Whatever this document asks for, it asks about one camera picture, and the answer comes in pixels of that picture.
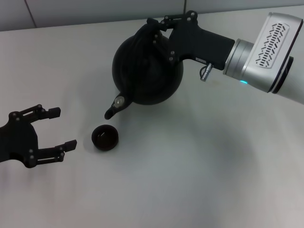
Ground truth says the grey wrist cable with connector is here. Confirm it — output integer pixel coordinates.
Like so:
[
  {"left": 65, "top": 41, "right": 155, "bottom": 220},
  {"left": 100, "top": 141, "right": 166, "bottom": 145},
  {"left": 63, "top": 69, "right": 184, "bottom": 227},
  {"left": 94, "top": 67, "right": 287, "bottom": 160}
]
[{"left": 199, "top": 63, "right": 214, "bottom": 81}]

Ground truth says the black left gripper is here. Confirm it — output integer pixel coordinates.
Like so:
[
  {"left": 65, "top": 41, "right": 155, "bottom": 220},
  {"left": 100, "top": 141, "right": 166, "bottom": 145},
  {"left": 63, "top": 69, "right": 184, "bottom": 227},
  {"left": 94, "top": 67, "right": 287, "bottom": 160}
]
[{"left": 0, "top": 104, "right": 78, "bottom": 169}]

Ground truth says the black round teapot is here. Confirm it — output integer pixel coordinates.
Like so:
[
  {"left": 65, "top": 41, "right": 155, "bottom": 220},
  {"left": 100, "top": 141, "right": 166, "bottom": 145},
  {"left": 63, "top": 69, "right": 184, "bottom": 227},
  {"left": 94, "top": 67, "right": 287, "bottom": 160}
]
[{"left": 104, "top": 22, "right": 185, "bottom": 119}]

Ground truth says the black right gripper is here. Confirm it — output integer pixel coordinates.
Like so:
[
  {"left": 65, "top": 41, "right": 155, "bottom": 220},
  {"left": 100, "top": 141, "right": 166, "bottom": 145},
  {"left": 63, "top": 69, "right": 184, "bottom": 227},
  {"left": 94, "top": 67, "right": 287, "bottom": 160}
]
[{"left": 147, "top": 10, "right": 236, "bottom": 71}]

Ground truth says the small dark teacup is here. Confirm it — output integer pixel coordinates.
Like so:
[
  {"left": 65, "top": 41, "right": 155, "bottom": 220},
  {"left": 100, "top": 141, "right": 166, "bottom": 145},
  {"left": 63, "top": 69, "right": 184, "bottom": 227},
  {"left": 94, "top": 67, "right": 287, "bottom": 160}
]
[{"left": 91, "top": 124, "right": 120, "bottom": 151}]

